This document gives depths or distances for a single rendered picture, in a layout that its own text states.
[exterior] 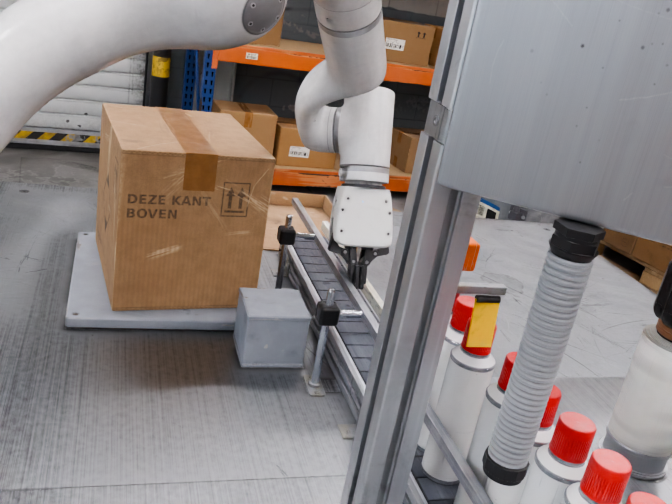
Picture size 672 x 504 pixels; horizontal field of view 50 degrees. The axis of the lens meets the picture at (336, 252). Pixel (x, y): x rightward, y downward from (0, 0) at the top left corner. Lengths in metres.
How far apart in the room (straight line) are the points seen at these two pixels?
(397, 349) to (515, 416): 0.12
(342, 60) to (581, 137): 0.58
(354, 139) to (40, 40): 0.55
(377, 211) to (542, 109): 0.71
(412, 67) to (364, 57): 3.73
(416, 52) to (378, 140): 3.69
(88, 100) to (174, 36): 4.21
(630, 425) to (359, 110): 0.62
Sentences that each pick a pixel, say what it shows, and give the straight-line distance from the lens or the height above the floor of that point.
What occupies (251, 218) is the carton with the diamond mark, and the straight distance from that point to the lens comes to 1.18.
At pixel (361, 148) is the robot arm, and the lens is 1.17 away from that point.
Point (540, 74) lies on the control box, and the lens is 0.50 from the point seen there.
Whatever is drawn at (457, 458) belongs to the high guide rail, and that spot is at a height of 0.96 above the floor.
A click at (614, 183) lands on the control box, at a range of 0.51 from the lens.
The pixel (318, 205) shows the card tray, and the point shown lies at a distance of 1.87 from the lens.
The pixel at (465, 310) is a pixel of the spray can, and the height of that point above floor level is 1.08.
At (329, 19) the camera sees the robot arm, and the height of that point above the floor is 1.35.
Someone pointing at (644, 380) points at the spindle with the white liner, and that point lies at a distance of 0.98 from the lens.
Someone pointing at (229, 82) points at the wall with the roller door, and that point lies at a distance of 5.19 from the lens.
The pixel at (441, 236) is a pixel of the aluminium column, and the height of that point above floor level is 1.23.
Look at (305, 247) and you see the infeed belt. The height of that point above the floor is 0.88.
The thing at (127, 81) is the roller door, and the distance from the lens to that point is 5.00.
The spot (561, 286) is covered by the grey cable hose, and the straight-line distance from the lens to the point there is 0.51.
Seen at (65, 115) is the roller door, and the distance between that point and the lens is 5.03.
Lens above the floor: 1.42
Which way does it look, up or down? 21 degrees down
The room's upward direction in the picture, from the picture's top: 10 degrees clockwise
